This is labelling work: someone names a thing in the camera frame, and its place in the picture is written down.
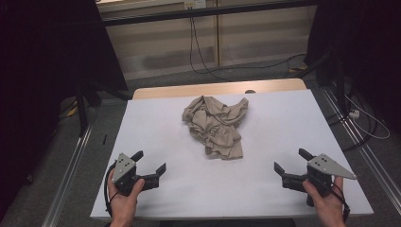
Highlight black horizontal bar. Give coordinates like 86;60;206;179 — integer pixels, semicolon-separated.
101;0;318;27

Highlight black curtain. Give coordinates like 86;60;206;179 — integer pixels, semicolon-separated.
0;0;129;212
305;0;401;135

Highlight black metal stand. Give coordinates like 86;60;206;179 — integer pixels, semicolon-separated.
75;79;133;137
294;50;349;110

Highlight black floor cable bundle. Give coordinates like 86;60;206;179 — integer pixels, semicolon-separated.
325;103;379;153

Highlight person's left hand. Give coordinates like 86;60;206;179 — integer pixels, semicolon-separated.
107;170;147;223

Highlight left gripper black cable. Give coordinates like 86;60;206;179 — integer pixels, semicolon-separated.
103;160;118;219

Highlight person's right hand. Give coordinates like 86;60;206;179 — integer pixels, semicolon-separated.
302;176;348;222

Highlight beige wooden cabinet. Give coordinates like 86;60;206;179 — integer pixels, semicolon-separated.
96;0;317;81

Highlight light wooden table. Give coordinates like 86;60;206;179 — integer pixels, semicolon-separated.
131;78;307;100

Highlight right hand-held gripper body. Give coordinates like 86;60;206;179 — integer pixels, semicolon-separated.
281;153;357;199

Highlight white wall socket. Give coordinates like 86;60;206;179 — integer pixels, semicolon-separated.
183;0;207;9

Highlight white table board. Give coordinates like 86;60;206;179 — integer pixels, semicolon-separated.
90;89;375;220

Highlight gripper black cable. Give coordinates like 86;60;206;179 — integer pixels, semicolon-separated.
103;160;118;219
330;182;352;222

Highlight aluminium floor rail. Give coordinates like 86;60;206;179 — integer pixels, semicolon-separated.
320;86;401;207
41;121;97;227

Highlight beige pants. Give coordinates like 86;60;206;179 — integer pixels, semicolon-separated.
182;95;250;161

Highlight long black hanging cable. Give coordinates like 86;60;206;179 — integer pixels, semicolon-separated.
188;16;307;82

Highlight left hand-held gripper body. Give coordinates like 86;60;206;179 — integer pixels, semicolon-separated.
111;152;149;197

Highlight white floor cable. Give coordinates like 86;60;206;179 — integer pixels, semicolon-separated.
344;94;392;141

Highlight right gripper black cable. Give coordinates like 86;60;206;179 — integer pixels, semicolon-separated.
330;182;352;222

